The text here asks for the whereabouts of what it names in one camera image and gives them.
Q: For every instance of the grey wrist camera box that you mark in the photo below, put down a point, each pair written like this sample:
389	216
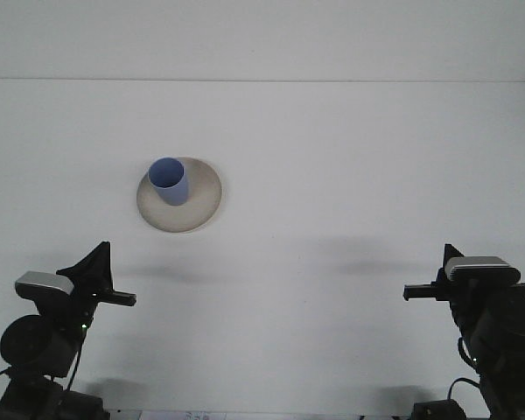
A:
44	284
481	268

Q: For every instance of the pale blue cup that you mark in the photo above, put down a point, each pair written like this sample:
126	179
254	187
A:
172	192

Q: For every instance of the pale round plate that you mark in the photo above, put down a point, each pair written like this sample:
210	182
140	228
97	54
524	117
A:
192	210

